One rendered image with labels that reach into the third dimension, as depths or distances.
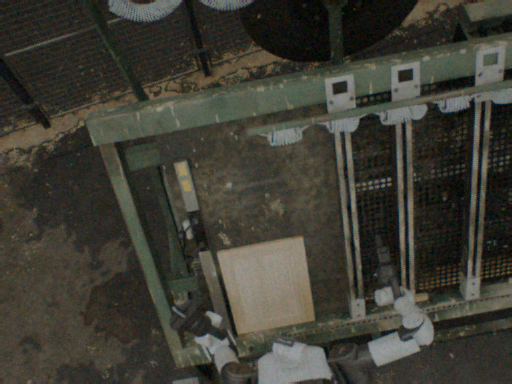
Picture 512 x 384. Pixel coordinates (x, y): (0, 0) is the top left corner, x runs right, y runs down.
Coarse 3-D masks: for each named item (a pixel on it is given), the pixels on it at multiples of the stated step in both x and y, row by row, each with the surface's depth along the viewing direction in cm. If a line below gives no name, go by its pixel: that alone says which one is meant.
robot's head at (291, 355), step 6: (288, 342) 191; (276, 348) 191; (282, 348) 190; (288, 348) 189; (294, 348) 188; (300, 348) 187; (276, 354) 192; (282, 354) 191; (288, 354) 189; (294, 354) 187; (300, 354) 186; (288, 360) 193; (294, 360) 189; (300, 360) 187
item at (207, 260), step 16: (176, 160) 201; (192, 176) 207; (192, 192) 206; (192, 208) 210; (208, 240) 221; (208, 256) 222; (208, 272) 226; (208, 288) 230; (224, 304) 236; (224, 320) 240
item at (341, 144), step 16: (336, 80) 181; (352, 80) 182; (336, 96) 184; (352, 96) 184; (352, 128) 178; (336, 144) 197; (336, 160) 202; (336, 176) 210; (352, 176) 205; (352, 192) 208; (352, 208) 212; (352, 224) 217; (352, 240) 224; (352, 256) 229; (352, 272) 229; (352, 288) 233; (352, 304) 238
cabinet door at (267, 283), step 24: (288, 240) 224; (240, 264) 228; (264, 264) 229; (288, 264) 231; (240, 288) 235; (264, 288) 236; (288, 288) 237; (240, 312) 242; (264, 312) 243; (288, 312) 244; (312, 312) 245
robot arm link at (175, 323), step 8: (184, 304) 186; (192, 304) 186; (192, 312) 183; (200, 312) 188; (176, 320) 185; (184, 320) 183; (192, 320) 186; (200, 320) 189; (208, 320) 193; (176, 328) 183; (184, 328) 185; (192, 328) 188; (200, 328) 188
